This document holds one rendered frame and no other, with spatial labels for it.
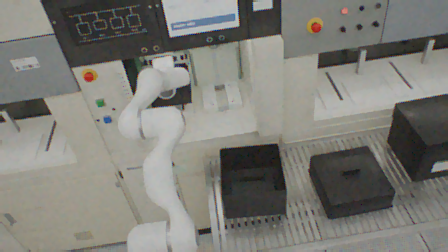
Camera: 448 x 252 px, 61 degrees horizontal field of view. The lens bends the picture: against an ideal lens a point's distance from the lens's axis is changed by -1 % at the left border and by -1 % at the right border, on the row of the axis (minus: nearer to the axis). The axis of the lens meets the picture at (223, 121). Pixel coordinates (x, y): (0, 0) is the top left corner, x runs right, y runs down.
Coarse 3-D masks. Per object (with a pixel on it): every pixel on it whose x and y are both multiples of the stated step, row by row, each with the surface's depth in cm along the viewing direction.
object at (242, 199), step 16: (272, 144) 177; (224, 160) 184; (240, 160) 184; (256, 160) 184; (272, 160) 185; (224, 176) 187; (240, 176) 186; (256, 176) 181; (272, 176) 184; (224, 192) 175; (240, 192) 179; (256, 192) 178; (272, 192) 157; (224, 208) 164; (240, 208) 164; (256, 208) 165; (272, 208) 165
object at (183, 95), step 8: (152, 56) 185; (160, 56) 188; (184, 56) 201; (144, 64) 199; (184, 64) 206; (176, 88) 192; (184, 88) 193; (176, 96) 195; (184, 96) 196; (152, 104) 197; (160, 104) 198; (168, 104) 198; (176, 104) 199
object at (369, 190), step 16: (320, 160) 176; (336, 160) 175; (352, 160) 174; (368, 160) 173; (320, 176) 169; (336, 176) 168; (352, 176) 167; (368, 176) 166; (384, 176) 165; (320, 192) 170; (336, 192) 162; (352, 192) 161; (368, 192) 160; (384, 192) 159; (336, 208) 159; (352, 208) 161; (368, 208) 163; (384, 208) 165
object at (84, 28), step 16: (112, 0) 139; (128, 0) 140; (144, 0) 141; (160, 0) 142; (64, 16) 141; (80, 16) 142; (96, 16) 143; (112, 16) 143; (128, 16) 144; (144, 16) 145; (240, 16) 150; (80, 32) 146; (96, 32) 147; (112, 32) 148; (128, 32) 149; (144, 32) 149; (208, 32) 153
